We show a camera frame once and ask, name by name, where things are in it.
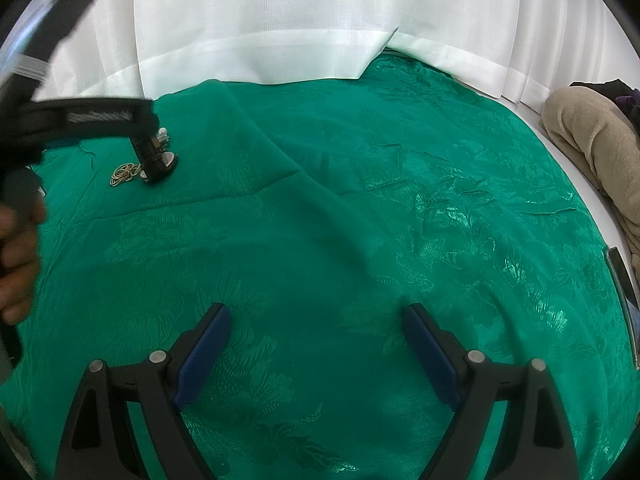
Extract dark flat device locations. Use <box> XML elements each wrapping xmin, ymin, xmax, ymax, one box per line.
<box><xmin>604</xmin><ymin>246</ymin><xmax>640</xmax><ymax>312</ymax></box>

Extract person's left hand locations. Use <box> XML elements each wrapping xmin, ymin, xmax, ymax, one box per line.
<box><xmin>0</xmin><ymin>205</ymin><xmax>48</xmax><ymax>325</ymax></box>

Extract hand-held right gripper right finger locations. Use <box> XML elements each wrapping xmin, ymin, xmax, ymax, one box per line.
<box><xmin>402</xmin><ymin>303</ymin><xmax>581</xmax><ymax>480</ymax></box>

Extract green tablecloth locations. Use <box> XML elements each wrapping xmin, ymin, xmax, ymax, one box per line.
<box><xmin>0</xmin><ymin>52</ymin><xmax>638</xmax><ymax>480</ymax></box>

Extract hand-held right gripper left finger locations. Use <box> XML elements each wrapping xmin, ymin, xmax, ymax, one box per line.
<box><xmin>54</xmin><ymin>303</ymin><xmax>232</xmax><ymax>480</ymax></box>

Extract person's leg beige trousers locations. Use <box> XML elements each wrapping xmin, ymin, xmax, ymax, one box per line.
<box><xmin>542</xmin><ymin>85</ymin><xmax>640</xmax><ymax>261</ymax></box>

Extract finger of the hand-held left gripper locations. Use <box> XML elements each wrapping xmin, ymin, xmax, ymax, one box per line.
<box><xmin>129</xmin><ymin>135</ymin><xmax>179</xmax><ymax>184</ymax></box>

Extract black strap watch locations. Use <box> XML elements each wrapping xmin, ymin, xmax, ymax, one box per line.
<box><xmin>140</xmin><ymin>152</ymin><xmax>180</xmax><ymax>181</ymax></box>

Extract dark purple garment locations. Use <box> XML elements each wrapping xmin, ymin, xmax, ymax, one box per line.
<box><xmin>570</xmin><ymin>79</ymin><xmax>640</xmax><ymax>128</ymax></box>

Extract gold chain necklace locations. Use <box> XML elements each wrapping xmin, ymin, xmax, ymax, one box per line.
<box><xmin>109</xmin><ymin>162</ymin><xmax>139</xmax><ymax>189</ymax></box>

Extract white curtain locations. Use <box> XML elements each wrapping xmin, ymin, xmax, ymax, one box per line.
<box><xmin>30</xmin><ymin>0</ymin><xmax>418</xmax><ymax>98</ymax></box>
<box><xmin>385</xmin><ymin>0</ymin><xmax>640</xmax><ymax>126</ymax></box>

